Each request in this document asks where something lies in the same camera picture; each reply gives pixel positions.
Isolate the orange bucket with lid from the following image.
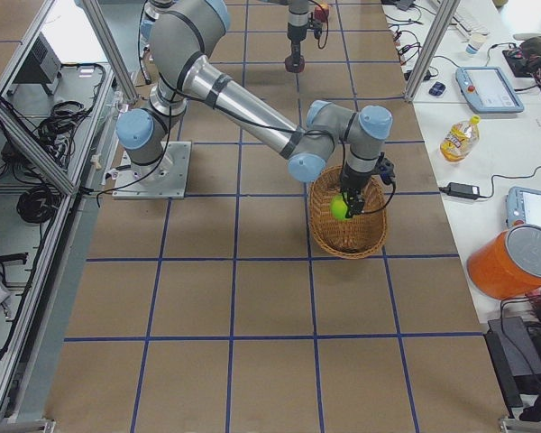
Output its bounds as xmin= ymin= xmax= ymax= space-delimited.
xmin=466 ymin=224 xmax=541 ymax=299

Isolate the aluminium frame post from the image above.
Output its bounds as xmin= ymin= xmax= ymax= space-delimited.
xmin=404 ymin=0 xmax=459 ymax=103

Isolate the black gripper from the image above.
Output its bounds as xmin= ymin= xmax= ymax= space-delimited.
xmin=340 ymin=165 xmax=371 ymax=219
xmin=284 ymin=41 xmax=305 ymax=62

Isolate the blue teach pendant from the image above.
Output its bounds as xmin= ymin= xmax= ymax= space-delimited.
xmin=506 ymin=186 xmax=541 ymax=227
xmin=455 ymin=67 xmax=524 ymax=114

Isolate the green apple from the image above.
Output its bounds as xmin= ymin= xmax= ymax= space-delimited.
xmin=330 ymin=194 xmax=351 ymax=221

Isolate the dark blue checkered pouch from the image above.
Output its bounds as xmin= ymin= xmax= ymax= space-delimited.
xmin=428 ymin=82 xmax=446 ymax=97

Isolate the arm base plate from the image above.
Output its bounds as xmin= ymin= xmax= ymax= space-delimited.
xmin=111 ymin=141 xmax=192 ymax=199

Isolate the aluminium side rack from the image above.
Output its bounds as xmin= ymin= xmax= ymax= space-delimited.
xmin=0 ymin=1 xmax=115 ymax=419

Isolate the paper cup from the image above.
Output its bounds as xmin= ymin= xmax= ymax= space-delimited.
xmin=465 ymin=32 xmax=487 ymax=56

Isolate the black power adapter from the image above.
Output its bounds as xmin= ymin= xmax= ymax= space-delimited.
xmin=446 ymin=182 xmax=481 ymax=200

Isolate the orange juice bottle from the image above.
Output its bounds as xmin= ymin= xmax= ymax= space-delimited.
xmin=439 ymin=115 xmax=481 ymax=162

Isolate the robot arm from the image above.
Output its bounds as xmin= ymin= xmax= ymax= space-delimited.
xmin=269 ymin=0 xmax=311 ymax=73
xmin=116 ymin=1 xmax=396 ymax=218

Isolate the black laptop stack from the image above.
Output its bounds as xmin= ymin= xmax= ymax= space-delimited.
xmin=484 ymin=317 xmax=541 ymax=422

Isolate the wicker basket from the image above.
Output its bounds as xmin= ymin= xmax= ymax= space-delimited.
xmin=309 ymin=165 xmax=388 ymax=259

